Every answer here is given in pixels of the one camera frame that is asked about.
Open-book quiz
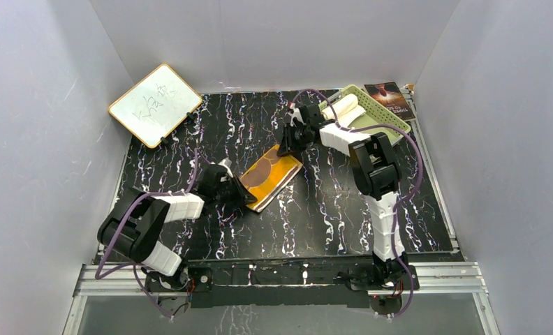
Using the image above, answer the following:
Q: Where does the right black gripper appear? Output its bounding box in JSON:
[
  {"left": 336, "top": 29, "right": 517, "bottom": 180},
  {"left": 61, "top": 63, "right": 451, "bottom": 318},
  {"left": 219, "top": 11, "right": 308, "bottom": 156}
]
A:
[{"left": 278, "top": 123, "right": 311, "bottom": 156}]

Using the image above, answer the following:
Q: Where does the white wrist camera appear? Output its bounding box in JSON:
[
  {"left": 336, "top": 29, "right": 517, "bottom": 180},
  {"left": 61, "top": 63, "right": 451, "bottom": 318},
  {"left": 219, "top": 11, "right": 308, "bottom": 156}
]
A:
[
  {"left": 288, "top": 107, "right": 305, "bottom": 126},
  {"left": 219, "top": 158, "right": 233, "bottom": 177}
]

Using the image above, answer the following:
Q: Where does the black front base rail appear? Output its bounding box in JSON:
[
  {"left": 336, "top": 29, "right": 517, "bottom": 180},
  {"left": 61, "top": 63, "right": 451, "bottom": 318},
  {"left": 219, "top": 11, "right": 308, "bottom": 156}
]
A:
[{"left": 187, "top": 255, "right": 380, "bottom": 308}]

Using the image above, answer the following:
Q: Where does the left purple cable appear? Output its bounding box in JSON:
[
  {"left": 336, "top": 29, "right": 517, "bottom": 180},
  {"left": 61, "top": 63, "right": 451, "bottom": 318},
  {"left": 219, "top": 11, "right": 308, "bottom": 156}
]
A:
[{"left": 94, "top": 147, "right": 208, "bottom": 320}]

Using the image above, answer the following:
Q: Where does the dark book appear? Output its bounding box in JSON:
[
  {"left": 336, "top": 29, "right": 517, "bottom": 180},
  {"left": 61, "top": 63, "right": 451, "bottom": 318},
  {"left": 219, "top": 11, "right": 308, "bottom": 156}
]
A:
[{"left": 364, "top": 82, "right": 415, "bottom": 121}]

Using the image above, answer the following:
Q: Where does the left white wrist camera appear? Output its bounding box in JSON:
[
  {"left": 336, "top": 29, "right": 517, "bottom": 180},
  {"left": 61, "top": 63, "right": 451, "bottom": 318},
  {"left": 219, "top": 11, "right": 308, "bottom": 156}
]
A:
[{"left": 219, "top": 158, "right": 233, "bottom": 177}]

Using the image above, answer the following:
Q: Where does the aluminium frame rail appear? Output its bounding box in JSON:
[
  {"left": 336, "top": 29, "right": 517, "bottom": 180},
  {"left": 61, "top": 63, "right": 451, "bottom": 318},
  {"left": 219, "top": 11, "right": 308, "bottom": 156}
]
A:
[{"left": 74, "top": 257, "right": 487, "bottom": 297}]

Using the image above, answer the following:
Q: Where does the orange towel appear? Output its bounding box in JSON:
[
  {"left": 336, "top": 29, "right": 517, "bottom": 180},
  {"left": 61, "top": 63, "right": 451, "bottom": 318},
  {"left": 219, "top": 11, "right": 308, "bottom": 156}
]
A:
[{"left": 239, "top": 144, "right": 302, "bottom": 213}]

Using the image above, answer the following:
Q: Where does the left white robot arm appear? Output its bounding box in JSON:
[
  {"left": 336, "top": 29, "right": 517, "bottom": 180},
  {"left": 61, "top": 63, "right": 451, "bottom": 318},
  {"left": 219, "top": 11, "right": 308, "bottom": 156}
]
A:
[{"left": 96, "top": 160, "right": 257, "bottom": 290}]

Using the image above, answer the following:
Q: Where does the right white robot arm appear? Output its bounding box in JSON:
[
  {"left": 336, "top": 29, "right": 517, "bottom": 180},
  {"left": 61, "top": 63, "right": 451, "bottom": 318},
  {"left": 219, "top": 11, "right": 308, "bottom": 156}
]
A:
[{"left": 278, "top": 104, "right": 406, "bottom": 290}]

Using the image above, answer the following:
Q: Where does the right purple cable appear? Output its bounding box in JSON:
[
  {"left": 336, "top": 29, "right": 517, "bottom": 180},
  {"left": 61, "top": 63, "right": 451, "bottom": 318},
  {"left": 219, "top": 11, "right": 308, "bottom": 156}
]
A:
[{"left": 288, "top": 89, "right": 425, "bottom": 319}]

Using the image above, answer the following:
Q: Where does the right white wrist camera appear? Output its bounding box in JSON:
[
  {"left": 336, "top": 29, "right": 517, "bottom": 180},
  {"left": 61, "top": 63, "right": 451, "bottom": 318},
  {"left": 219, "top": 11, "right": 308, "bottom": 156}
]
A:
[{"left": 288, "top": 107, "right": 305, "bottom": 126}]

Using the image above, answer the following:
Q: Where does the white towel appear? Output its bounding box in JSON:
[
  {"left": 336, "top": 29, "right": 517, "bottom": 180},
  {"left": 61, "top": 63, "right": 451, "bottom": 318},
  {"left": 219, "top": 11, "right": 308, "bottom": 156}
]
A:
[{"left": 321, "top": 94, "right": 366, "bottom": 128}]

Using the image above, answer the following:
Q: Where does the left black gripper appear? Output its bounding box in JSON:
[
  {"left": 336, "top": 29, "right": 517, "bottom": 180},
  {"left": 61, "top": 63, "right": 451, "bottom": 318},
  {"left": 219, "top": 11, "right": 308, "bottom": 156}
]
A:
[{"left": 214, "top": 174, "right": 256, "bottom": 210}]

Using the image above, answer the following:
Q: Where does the green plastic basket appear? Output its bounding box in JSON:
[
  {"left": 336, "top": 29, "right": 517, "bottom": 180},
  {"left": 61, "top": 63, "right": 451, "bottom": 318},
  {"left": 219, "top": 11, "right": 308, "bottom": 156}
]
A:
[{"left": 319, "top": 84, "right": 411, "bottom": 152}]

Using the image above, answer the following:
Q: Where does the wood framed whiteboard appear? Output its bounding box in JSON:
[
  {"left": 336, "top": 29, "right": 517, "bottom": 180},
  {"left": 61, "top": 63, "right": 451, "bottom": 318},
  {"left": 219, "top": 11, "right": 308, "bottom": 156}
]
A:
[{"left": 108, "top": 64, "right": 202, "bottom": 149}]

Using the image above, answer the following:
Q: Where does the purple cable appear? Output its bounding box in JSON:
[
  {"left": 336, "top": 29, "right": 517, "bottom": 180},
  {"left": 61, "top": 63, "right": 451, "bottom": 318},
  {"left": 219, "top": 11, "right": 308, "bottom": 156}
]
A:
[
  {"left": 94, "top": 147, "right": 208, "bottom": 320},
  {"left": 288, "top": 89, "right": 425, "bottom": 319}
]

